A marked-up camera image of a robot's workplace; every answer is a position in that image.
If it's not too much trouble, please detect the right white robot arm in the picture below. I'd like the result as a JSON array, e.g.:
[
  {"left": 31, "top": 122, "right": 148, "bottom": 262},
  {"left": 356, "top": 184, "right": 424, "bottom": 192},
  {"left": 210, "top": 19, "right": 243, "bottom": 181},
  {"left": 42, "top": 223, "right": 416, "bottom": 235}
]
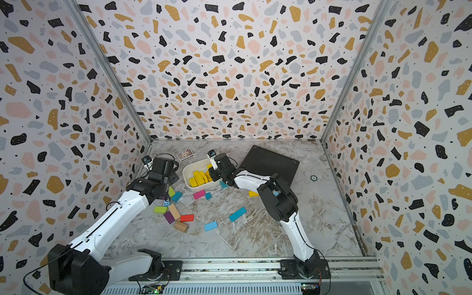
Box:
[{"left": 207, "top": 150, "right": 320, "bottom": 279}]

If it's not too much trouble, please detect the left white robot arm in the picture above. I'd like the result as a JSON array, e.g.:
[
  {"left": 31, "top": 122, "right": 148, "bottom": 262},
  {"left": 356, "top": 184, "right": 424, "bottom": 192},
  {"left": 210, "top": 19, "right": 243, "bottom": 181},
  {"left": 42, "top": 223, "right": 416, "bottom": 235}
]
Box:
[{"left": 47, "top": 153, "right": 182, "bottom": 295}]

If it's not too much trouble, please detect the green block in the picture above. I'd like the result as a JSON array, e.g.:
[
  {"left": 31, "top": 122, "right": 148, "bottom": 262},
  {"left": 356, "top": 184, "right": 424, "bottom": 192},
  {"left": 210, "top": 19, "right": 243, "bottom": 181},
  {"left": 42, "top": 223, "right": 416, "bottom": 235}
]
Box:
[
  {"left": 168, "top": 187, "right": 175, "bottom": 197},
  {"left": 154, "top": 206, "right": 168, "bottom": 214}
]

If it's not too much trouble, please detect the teal block left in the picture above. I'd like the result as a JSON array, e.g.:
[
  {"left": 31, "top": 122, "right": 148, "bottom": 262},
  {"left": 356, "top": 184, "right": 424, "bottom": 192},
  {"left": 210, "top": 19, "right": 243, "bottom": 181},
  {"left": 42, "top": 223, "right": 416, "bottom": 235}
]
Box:
[{"left": 172, "top": 192, "right": 183, "bottom": 202}]

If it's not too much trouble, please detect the long tan wood block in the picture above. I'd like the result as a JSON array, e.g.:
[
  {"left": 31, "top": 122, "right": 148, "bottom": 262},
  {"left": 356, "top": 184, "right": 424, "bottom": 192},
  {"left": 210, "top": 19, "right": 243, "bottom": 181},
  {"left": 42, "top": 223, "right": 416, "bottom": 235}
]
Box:
[{"left": 168, "top": 204, "right": 181, "bottom": 221}]

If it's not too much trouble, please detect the purple block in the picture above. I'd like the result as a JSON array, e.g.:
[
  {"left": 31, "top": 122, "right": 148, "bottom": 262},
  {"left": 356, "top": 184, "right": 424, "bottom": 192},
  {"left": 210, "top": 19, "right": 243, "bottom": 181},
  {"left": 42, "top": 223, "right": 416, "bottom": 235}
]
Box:
[{"left": 163, "top": 211, "right": 175, "bottom": 224}]

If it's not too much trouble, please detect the white plastic bin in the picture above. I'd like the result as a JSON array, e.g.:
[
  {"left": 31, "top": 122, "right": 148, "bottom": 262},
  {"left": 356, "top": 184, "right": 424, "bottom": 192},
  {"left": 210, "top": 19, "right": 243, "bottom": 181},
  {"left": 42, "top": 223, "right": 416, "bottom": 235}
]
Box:
[{"left": 183, "top": 159, "right": 219, "bottom": 192}]

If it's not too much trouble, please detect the black hard case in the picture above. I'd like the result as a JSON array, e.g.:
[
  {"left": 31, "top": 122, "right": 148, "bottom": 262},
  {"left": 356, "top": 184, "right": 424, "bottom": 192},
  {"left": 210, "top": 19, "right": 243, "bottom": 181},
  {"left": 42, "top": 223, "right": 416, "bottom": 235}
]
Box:
[{"left": 239, "top": 145, "right": 300, "bottom": 186}]

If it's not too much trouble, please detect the magenta block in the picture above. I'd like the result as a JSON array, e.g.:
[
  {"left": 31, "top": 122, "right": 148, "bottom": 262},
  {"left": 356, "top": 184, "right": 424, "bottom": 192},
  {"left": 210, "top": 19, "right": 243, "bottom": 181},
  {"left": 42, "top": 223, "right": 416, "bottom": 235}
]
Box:
[{"left": 194, "top": 190, "right": 206, "bottom": 200}]

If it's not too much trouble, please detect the small playing card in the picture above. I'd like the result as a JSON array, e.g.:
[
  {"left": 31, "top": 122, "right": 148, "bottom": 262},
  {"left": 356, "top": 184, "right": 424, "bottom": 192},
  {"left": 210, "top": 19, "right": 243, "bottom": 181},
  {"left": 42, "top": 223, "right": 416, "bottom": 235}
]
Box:
[{"left": 177, "top": 149, "right": 194, "bottom": 161}]

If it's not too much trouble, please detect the red block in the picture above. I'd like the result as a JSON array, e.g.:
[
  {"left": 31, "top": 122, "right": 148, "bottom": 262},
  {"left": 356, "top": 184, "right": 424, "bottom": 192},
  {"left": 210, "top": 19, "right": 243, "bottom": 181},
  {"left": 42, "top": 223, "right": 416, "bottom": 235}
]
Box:
[{"left": 179, "top": 215, "right": 194, "bottom": 222}]

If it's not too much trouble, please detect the long teal block centre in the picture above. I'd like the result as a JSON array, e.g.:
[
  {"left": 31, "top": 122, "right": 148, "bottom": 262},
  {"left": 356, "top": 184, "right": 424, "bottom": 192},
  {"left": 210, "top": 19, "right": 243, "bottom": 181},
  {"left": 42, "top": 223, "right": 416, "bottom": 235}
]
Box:
[{"left": 229, "top": 207, "right": 247, "bottom": 222}]

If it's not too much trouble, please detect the natural wood block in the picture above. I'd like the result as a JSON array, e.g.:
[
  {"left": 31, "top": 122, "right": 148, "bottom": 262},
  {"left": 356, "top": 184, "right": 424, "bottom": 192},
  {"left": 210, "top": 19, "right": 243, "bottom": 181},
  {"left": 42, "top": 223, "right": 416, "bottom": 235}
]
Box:
[{"left": 173, "top": 221, "right": 189, "bottom": 233}]

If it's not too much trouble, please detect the light blue block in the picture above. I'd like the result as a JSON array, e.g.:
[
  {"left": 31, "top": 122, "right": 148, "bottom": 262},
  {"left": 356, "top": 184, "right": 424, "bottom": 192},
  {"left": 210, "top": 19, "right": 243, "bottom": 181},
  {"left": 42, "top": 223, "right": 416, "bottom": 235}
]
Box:
[{"left": 204, "top": 221, "right": 218, "bottom": 232}]

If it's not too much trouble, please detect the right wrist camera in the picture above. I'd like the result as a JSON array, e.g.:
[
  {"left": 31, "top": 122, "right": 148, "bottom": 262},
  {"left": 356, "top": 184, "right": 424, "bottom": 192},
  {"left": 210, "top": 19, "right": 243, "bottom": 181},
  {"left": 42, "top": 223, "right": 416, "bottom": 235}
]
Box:
[{"left": 207, "top": 149, "right": 218, "bottom": 170}]

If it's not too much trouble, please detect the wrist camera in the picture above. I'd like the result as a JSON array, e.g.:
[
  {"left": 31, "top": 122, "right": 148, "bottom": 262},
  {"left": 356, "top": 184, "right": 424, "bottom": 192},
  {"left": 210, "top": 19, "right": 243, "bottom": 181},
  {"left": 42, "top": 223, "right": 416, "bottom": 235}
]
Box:
[
  {"left": 207, "top": 149, "right": 218, "bottom": 170},
  {"left": 141, "top": 156, "right": 153, "bottom": 169}
]

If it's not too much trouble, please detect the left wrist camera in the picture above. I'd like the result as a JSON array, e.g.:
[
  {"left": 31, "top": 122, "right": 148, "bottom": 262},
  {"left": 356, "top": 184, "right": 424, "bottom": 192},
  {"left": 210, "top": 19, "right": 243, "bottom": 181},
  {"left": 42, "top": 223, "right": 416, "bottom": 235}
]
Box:
[{"left": 141, "top": 156, "right": 153, "bottom": 169}]

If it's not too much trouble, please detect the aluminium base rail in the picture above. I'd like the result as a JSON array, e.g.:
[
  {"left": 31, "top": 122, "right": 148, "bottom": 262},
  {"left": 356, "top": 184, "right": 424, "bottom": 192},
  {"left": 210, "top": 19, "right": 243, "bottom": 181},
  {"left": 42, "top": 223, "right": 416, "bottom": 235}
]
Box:
[{"left": 101, "top": 257, "right": 389, "bottom": 295}]

